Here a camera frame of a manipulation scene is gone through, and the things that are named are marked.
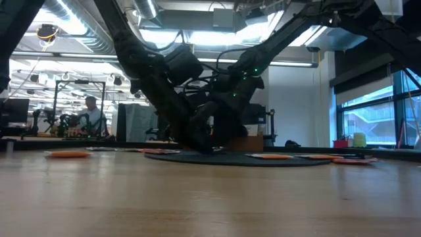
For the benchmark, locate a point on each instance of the black computer monitor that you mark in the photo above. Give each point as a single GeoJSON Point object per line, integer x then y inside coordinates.
{"type": "Point", "coordinates": [14, 110]}
{"type": "Point", "coordinates": [255, 113]}

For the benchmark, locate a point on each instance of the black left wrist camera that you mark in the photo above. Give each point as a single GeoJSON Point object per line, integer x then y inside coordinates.
{"type": "Point", "coordinates": [182, 64]}

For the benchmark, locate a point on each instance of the black partition panel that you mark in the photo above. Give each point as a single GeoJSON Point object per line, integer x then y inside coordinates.
{"type": "Point", "coordinates": [121, 123]}

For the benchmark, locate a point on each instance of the red bin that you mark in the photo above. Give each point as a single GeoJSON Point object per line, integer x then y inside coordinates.
{"type": "Point", "coordinates": [340, 144]}

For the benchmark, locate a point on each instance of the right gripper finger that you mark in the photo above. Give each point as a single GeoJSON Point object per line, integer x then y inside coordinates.
{"type": "Point", "coordinates": [232, 130]}
{"type": "Point", "coordinates": [207, 121]}

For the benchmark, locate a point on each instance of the white post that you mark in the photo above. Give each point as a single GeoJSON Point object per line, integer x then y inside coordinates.
{"type": "Point", "coordinates": [10, 146]}

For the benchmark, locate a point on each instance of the white roller blind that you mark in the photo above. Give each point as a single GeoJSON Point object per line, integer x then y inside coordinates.
{"type": "Point", "coordinates": [361, 93]}

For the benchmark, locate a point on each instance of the grey ceiling box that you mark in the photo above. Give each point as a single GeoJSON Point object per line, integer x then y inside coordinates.
{"type": "Point", "coordinates": [223, 18]}

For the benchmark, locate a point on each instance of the round dark woven placemat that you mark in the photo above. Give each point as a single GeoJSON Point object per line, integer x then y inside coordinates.
{"type": "Point", "coordinates": [230, 160]}

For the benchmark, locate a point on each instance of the dark purple tea packet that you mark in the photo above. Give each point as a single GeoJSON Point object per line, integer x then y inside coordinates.
{"type": "Point", "coordinates": [100, 149]}
{"type": "Point", "coordinates": [345, 154]}

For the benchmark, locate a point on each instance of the wooden tea organizer box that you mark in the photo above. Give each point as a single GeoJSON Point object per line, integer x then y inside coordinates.
{"type": "Point", "coordinates": [250, 144]}

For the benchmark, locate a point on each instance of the ceiling light strip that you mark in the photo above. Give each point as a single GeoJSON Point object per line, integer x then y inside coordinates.
{"type": "Point", "coordinates": [82, 56]}
{"type": "Point", "coordinates": [289, 63]}

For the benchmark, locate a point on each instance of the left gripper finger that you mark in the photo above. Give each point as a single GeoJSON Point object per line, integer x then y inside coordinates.
{"type": "Point", "coordinates": [190, 138]}

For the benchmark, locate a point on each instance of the grey cloth partition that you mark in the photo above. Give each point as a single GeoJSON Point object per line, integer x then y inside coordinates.
{"type": "Point", "coordinates": [141, 121]}

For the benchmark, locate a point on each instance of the person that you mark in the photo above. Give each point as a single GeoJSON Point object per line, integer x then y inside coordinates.
{"type": "Point", "coordinates": [93, 115]}

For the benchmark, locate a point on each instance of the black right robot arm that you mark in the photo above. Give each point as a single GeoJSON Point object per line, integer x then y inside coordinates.
{"type": "Point", "coordinates": [286, 29]}

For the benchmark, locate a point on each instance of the yellow green container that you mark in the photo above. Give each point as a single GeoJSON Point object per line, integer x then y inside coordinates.
{"type": "Point", "coordinates": [360, 141]}

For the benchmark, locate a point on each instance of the black tripod stand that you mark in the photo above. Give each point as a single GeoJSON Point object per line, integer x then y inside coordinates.
{"type": "Point", "coordinates": [272, 126]}

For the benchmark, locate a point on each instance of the black frame robot station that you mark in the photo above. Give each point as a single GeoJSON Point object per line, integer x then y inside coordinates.
{"type": "Point", "coordinates": [80, 81]}

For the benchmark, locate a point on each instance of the black security camera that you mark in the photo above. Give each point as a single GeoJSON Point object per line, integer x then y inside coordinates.
{"type": "Point", "coordinates": [312, 49]}

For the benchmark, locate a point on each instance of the small silver ceiling duct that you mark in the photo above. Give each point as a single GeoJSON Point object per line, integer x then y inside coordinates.
{"type": "Point", "coordinates": [146, 8]}

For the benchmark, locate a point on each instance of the background robot arms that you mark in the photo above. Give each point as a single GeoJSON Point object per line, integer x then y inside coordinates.
{"type": "Point", "coordinates": [62, 123]}

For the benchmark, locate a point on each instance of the small black object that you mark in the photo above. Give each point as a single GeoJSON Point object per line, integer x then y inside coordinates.
{"type": "Point", "coordinates": [292, 143]}

